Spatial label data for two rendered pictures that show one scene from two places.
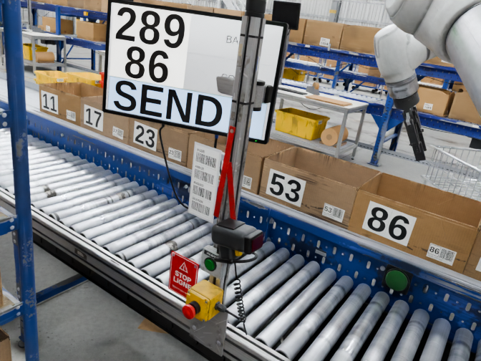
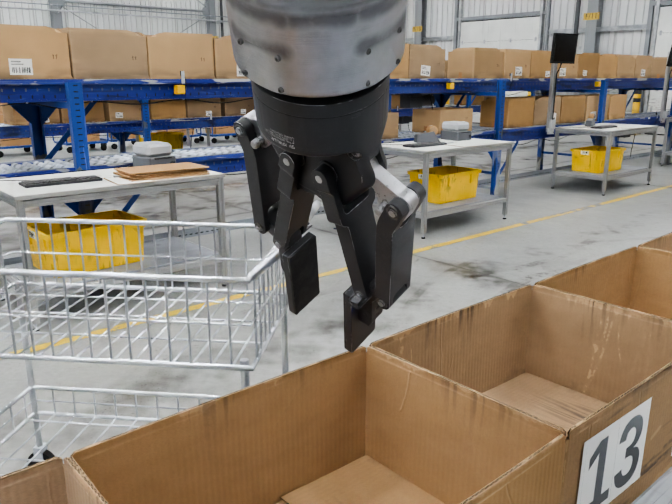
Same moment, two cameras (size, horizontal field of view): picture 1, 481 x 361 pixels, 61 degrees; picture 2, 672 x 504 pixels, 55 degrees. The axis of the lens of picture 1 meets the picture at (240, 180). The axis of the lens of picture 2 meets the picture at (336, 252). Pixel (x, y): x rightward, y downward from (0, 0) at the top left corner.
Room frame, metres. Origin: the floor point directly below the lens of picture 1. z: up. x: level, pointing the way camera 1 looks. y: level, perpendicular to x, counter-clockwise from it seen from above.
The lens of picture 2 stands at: (1.22, -0.13, 1.39)
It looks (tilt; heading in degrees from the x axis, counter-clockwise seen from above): 15 degrees down; 287
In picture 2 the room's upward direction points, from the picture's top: straight up
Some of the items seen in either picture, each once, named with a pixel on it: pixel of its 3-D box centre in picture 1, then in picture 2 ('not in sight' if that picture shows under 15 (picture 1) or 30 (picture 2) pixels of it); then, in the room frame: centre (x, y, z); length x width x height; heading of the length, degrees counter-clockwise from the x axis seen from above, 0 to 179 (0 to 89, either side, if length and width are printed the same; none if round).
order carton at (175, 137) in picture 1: (177, 135); not in sight; (2.01, 0.35, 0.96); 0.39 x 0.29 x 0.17; 58
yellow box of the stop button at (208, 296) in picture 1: (213, 308); not in sight; (0.88, 0.02, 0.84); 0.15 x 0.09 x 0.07; 58
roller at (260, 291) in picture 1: (266, 286); not in sight; (1.17, -0.14, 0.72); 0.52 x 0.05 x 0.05; 148
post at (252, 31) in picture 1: (227, 203); not in sight; (0.95, 0.02, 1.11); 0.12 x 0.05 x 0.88; 58
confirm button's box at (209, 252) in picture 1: (213, 262); not in sight; (0.92, 0.04, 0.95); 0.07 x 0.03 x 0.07; 58
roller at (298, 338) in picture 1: (318, 314); not in sight; (1.07, -0.30, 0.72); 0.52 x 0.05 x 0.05; 148
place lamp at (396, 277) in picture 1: (396, 281); not in sight; (1.19, -0.56, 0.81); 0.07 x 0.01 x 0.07; 58
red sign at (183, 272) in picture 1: (191, 281); not in sight; (0.97, 0.09, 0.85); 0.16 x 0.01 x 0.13; 58
